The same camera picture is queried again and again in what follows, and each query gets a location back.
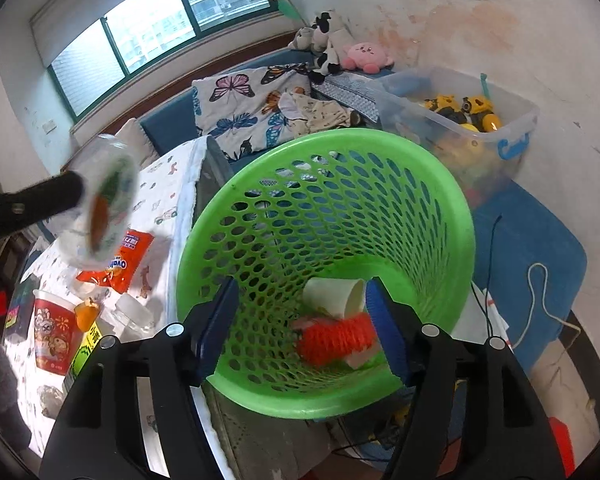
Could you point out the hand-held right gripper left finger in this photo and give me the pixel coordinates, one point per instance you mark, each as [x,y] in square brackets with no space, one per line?
[220,325]

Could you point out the orange peel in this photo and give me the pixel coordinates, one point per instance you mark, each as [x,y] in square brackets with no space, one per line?
[86,315]

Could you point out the yellow toy vehicle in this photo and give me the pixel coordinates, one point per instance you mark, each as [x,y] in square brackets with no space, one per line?
[482,112]
[442,106]

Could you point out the pink round plush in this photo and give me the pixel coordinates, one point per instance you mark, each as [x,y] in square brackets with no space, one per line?
[367,55]

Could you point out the black white cow plush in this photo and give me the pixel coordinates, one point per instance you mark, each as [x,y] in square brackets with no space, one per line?
[325,25]

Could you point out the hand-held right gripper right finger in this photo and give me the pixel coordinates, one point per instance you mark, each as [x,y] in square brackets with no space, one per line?
[385,330]

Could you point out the gray plush toy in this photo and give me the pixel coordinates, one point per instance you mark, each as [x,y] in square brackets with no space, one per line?
[302,37]

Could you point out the red plastic object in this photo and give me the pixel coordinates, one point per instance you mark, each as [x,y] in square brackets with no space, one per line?
[562,445]

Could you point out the orange mesh ball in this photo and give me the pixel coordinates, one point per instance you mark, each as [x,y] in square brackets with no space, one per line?
[330,340]

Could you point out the yellow green packet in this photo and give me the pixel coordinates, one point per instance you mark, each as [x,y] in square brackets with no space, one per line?
[87,347]

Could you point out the orange snack packet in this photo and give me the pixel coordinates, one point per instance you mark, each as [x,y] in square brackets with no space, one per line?
[130,260]

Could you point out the clear plastic storage box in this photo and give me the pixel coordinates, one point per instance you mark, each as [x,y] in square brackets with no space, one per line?
[430,130]

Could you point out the white paper cup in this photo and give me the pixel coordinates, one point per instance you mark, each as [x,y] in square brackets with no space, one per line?
[330,295]

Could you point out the clear printed plastic container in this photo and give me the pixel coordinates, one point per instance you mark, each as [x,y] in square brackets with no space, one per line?
[112,195]

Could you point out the red printed cup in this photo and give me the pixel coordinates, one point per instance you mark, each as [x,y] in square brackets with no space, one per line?
[55,335]

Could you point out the gray patterned cloth strip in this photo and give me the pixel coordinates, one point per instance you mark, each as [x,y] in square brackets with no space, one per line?
[350,90]

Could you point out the wall socket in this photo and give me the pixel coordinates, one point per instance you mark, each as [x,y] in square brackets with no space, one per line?
[50,125]

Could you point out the green plastic basket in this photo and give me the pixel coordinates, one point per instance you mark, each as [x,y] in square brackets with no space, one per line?
[355,137]

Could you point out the butterfly print pillow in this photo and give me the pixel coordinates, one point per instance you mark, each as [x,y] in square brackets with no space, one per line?
[240,105]

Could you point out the blue floor mat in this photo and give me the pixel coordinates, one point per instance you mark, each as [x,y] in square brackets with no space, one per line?
[530,240]

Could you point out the green framed window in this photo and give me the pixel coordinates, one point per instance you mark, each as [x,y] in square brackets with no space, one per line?
[145,30]

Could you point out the beige baby clothing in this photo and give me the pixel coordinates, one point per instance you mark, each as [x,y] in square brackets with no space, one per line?
[320,112]

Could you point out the beige cushion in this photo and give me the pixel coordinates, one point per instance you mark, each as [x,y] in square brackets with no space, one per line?
[132,140]

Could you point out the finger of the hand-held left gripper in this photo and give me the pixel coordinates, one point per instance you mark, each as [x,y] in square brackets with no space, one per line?
[30,202]

